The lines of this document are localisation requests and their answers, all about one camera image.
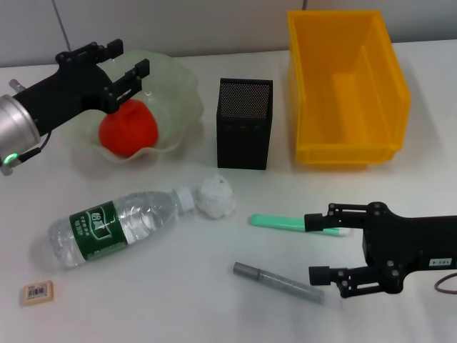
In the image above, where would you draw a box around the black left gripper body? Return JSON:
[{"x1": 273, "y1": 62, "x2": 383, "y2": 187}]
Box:
[{"x1": 14, "y1": 49, "x2": 119, "y2": 136}]

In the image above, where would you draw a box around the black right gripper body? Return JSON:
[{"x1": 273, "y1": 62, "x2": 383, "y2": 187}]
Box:
[{"x1": 362, "y1": 201, "x2": 457, "y2": 294}]

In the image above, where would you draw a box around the green pen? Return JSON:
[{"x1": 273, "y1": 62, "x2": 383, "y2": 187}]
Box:
[{"x1": 248, "y1": 213, "x2": 353, "y2": 239}]

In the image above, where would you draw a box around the red apple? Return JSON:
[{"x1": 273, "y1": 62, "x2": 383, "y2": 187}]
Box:
[{"x1": 99, "y1": 99, "x2": 159, "y2": 158}]

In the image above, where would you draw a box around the white paper ball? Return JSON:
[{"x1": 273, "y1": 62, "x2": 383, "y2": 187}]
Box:
[{"x1": 194, "y1": 174, "x2": 237, "y2": 220}]

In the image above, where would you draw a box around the clear green-label water bottle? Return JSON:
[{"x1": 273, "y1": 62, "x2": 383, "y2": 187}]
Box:
[{"x1": 48, "y1": 185, "x2": 196, "y2": 272}]

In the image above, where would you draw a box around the grey marker pen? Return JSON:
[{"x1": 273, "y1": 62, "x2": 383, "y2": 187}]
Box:
[{"x1": 232, "y1": 262, "x2": 326, "y2": 305}]

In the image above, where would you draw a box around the translucent wavy fruit plate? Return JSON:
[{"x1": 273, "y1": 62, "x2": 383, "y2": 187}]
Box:
[{"x1": 59, "y1": 48, "x2": 205, "y2": 164}]

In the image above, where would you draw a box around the black mesh pen holder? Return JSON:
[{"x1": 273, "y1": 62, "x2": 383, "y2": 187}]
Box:
[{"x1": 216, "y1": 77, "x2": 275, "y2": 171}]

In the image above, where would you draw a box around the beige eraser with barcode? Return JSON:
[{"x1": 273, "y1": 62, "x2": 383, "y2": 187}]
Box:
[{"x1": 20, "y1": 281, "x2": 55, "y2": 307}]

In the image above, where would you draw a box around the yellow plastic storage bin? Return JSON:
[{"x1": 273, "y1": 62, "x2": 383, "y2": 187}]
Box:
[{"x1": 287, "y1": 9, "x2": 411, "y2": 169}]

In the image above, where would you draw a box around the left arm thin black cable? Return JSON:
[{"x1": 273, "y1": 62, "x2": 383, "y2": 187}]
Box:
[{"x1": 0, "y1": 130, "x2": 53, "y2": 177}]

